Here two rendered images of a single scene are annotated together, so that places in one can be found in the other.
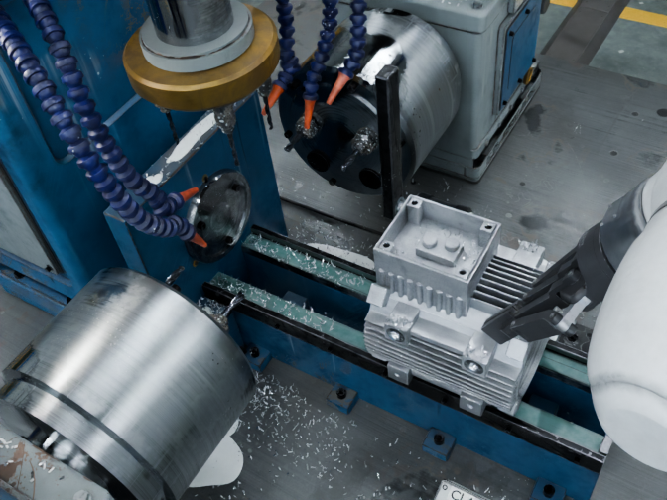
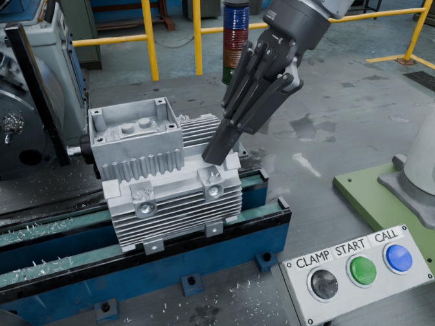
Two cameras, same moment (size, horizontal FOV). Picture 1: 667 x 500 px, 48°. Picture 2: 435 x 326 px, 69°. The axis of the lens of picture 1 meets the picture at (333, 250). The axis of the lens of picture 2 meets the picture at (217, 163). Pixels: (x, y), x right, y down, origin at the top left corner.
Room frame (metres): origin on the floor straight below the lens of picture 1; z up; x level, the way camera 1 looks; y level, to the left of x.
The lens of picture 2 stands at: (0.26, 0.13, 1.38)
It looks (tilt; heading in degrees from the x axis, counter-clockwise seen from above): 40 degrees down; 304
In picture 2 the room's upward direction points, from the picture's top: straight up
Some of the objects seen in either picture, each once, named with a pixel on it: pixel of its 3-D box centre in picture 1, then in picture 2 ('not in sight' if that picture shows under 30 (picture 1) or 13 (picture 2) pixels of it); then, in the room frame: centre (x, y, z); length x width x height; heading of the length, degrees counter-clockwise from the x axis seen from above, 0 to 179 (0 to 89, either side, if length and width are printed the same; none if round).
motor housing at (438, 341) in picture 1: (465, 312); (169, 179); (0.56, -0.16, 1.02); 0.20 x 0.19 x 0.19; 54
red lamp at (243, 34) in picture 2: not in sight; (235, 35); (0.66, -0.53, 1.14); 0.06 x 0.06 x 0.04
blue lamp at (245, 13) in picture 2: not in sight; (236, 15); (0.66, -0.53, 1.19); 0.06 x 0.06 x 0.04
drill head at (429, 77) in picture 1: (379, 93); (0, 104); (1.01, -0.11, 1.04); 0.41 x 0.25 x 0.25; 143
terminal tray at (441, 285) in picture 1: (437, 255); (136, 139); (0.58, -0.12, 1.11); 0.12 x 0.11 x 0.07; 54
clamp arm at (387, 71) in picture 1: (391, 149); (44, 103); (0.77, -0.10, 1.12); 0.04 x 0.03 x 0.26; 53
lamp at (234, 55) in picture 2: not in sight; (235, 54); (0.66, -0.53, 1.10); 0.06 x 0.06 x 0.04
